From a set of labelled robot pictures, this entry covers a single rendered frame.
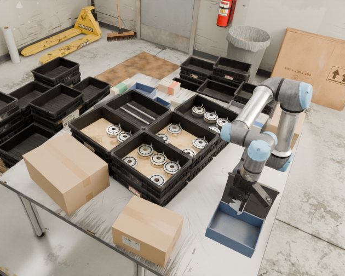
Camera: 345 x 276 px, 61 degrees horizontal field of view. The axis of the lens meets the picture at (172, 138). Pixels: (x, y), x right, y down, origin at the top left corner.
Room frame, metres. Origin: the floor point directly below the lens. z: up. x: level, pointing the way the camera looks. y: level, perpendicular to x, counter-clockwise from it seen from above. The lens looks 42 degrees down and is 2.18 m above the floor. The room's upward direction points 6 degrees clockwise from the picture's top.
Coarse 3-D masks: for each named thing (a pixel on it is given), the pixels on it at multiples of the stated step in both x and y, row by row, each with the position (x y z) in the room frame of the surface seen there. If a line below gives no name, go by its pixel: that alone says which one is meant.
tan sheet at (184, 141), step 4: (164, 128) 1.61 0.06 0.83; (160, 132) 1.57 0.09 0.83; (164, 132) 1.57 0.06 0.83; (184, 132) 1.59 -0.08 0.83; (172, 136) 1.53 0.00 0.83; (176, 136) 1.54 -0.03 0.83; (180, 136) 1.54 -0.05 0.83; (184, 136) 1.55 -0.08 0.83; (188, 136) 1.55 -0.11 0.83; (192, 136) 1.55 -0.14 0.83; (172, 140) 1.49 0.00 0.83; (176, 140) 1.50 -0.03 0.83; (180, 140) 1.50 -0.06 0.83; (184, 140) 1.51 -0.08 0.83; (188, 140) 1.51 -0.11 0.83; (192, 140) 1.51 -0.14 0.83; (172, 144) 1.46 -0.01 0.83; (176, 144) 1.46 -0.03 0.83; (180, 144) 1.46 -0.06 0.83; (184, 144) 1.47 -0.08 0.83; (188, 144) 1.47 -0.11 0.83; (180, 148) 1.42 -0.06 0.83; (184, 148) 1.42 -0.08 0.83; (192, 148) 1.43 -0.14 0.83; (196, 152) 1.40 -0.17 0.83
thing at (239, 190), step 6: (234, 180) 0.80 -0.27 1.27; (240, 180) 0.78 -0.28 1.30; (234, 186) 0.78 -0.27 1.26; (240, 186) 0.77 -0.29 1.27; (246, 186) 0.77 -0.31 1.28; (228, 192) 0.77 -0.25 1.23; (234, 192) 0.76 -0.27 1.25; (240, 192) 0.75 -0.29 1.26; (246, 192) 0.75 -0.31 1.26; (234, 198) 0.75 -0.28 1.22; (240, 198) 0.75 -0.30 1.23
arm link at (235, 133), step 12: (264, 84) 1.23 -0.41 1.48; (276, 84) 1.23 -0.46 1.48; (252, 96) 1.17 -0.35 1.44; (264, 96) 1.16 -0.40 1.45; (252, 108) 1.07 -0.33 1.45; (240, 120) 0.99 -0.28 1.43; (252, 120) 1.01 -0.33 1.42; (228, 132) 0.93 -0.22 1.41; (240, 132) 0.92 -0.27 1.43; (240, 144) 0.89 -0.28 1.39
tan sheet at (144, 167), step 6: (138, 162) 1.26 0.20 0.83; (144, 162) 1.26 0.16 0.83; (138, 168) 1.21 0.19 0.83; (144, 168) 1.21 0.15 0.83; (150, 168) 1.22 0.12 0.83; (156, 168) 1.22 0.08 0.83; (162, 168) 1.23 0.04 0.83; (144, 174) 1.17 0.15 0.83; (150, 174) 1.17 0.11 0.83; (162, 174) 1.18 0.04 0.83
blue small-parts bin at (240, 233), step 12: (228, 204) 0.78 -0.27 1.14; (216, 216) 0.76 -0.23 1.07; (228, 216) 0.76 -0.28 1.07; (240, 216) 0.75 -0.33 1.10; (252, 216) 0.73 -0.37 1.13; (216, 228) 0.70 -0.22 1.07; (228, 228) 0.70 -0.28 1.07; (240, 228) 0.71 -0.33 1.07; (252, 228) 0.71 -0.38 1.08; (216, 240) 0.64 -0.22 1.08; (228, 240) 0.62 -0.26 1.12; (240, 240) 0.65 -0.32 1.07; (252, 240) 0.66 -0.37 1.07; (240, 252) 0.60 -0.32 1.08; (252, 252) 0.58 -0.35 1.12
